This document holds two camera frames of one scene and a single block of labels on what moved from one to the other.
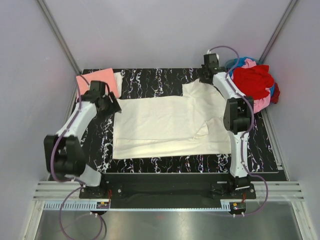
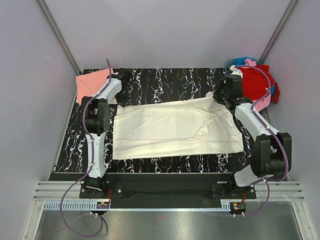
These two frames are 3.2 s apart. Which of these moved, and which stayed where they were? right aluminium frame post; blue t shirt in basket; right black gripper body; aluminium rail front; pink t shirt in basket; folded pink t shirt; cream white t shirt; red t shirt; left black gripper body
Moved: left black gripper body; cream white t shirt; right black gripper body
Stayed: pink t shirt in basket; blue t shirt in basket; folded pink t shirt; right aluminium frame post; aluminium rail front; red t shirt
